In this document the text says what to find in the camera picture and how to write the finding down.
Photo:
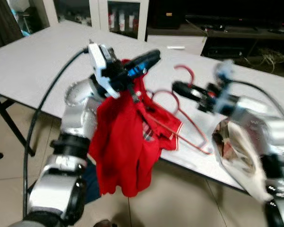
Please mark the dark blue jeans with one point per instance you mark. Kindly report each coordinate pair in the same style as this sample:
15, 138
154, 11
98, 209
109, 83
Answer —
91, 184

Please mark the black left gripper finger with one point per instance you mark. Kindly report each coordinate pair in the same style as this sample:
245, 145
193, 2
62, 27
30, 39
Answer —
136, 74
146, 59

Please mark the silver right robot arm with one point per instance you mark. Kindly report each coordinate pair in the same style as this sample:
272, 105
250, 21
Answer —
255, 118

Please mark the red polo shirt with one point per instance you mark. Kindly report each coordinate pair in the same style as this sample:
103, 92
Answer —
123, 151

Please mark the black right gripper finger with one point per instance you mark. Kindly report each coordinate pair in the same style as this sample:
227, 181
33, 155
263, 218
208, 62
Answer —
191, 97
191, 89

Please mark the black TV stand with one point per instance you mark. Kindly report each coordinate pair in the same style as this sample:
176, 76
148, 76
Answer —
227, 34

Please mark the white drawer unit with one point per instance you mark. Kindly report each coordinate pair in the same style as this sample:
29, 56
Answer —
194, 45

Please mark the white bottle red label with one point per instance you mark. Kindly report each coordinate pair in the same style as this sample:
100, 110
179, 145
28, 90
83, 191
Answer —
122, 21
132, 21
112, 21

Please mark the white glass door cabinet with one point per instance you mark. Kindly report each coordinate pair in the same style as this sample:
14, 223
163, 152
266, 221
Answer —
143, 23

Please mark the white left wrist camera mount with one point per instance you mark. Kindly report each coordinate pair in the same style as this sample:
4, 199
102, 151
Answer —
98, 59

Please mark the black television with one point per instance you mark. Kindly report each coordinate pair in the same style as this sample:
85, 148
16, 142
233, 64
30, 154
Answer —
236, 9

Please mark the black table leg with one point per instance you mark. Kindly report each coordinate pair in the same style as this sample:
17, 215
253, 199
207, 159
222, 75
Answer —
14, 126

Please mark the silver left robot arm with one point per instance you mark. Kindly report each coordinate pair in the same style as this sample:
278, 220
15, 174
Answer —
78, 118

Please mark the black speaker box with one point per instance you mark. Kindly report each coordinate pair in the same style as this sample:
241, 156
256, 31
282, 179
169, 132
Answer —
166, 14

